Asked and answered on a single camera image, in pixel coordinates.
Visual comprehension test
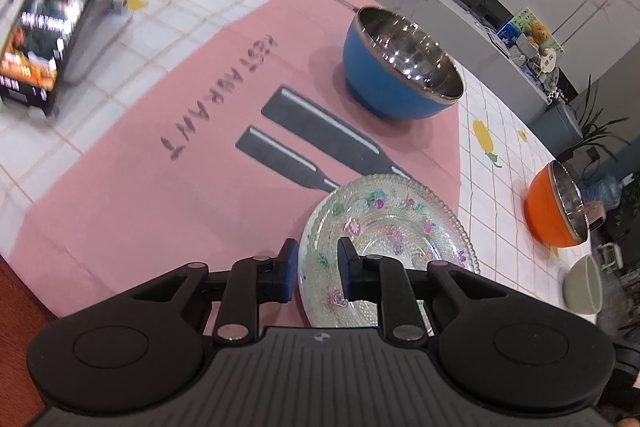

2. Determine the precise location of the pink placemat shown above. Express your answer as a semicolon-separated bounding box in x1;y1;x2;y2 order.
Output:
10;0;463;318

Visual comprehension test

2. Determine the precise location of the blue steel bowl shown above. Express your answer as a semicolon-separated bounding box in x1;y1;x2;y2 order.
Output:
342;6;466;121

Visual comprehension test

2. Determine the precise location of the long leaf potted plant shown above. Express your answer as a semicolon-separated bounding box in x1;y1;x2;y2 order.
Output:
557;74;631;180

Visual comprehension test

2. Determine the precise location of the orange steel bowl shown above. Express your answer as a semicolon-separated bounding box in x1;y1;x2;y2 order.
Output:
522;159;591;248

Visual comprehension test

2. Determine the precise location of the black smartphone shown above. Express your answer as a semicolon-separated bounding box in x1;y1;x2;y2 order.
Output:
0;0;143;116

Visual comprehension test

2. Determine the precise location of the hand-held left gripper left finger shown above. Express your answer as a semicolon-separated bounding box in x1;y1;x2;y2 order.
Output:
117;238;297;342

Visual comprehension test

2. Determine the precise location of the green picture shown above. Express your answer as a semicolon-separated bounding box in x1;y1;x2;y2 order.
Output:
500;7;566;58

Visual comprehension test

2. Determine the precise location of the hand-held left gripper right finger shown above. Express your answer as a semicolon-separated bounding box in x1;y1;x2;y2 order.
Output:
337;237;511;342

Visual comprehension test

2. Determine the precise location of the water bottle with pump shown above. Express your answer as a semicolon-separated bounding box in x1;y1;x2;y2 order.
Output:
580;174;623;208

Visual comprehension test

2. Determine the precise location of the floral glass plate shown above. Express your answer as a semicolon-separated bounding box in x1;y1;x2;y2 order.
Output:
298;173;481;330

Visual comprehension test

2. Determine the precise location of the pink heater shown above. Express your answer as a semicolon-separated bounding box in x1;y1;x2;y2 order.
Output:
585;202;608;230

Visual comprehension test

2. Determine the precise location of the green bowl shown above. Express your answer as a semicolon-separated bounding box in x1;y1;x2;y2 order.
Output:
559;254;603;315

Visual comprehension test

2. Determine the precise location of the grey trash can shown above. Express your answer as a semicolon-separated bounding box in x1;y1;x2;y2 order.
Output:
530;102;583;158

